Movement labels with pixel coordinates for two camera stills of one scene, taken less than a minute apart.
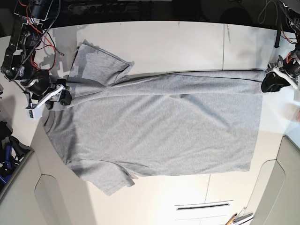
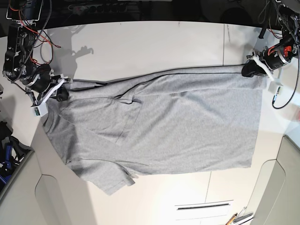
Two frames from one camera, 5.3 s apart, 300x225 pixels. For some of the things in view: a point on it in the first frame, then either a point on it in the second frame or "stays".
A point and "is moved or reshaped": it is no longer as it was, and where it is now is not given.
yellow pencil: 229,221 stays
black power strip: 83,9 stays
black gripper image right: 289,65 → 269,58
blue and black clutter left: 12,151 stays
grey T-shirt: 113,126 is moved or reshaped
